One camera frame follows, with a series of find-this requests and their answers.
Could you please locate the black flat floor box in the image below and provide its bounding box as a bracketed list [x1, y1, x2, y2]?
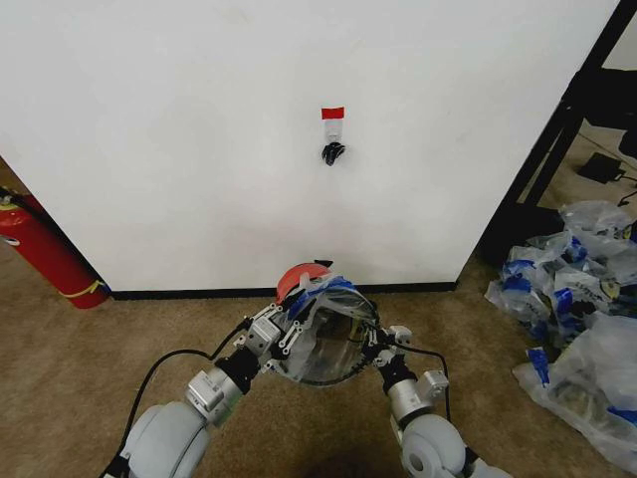
[575, 151, 628, 187]

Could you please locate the black mesh trash bin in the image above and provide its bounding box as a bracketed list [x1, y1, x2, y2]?
[278, 292, 383, 388]

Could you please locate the black metal frame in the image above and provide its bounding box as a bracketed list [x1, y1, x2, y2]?
[475, 0, 637, 268]

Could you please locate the clear bin liner blue tape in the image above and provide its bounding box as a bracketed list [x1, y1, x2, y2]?
[279, 272, 380, 384]

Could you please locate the large clear bag blue tape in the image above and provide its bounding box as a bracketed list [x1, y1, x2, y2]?
[511, 312, 637, 475]

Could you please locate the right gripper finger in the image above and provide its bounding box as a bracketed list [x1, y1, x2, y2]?
[353, 348, 387, 380]
[365, 321, 397, 351]

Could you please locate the clear bag with blue tape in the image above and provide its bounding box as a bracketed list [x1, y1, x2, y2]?
[484, 271, 566, 346]
[551, 246, 637, 323]
[500, 230, 574, 300]
[557, 199, 637, 246]

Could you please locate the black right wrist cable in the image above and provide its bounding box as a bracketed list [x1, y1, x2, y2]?
[397, 344, 453, 424]

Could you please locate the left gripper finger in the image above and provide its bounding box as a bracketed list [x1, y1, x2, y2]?
[263, 321, 306, 375]
[242, 300, 284, 331]

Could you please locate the red round lid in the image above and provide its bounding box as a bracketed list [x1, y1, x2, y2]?
[275, 262, 333, 306]

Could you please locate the red fire extinguisher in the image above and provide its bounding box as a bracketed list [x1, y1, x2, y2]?
[0, 185, 111, 311]

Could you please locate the black baseboard strip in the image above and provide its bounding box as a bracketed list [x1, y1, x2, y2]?
[106, 282, 459, 302]

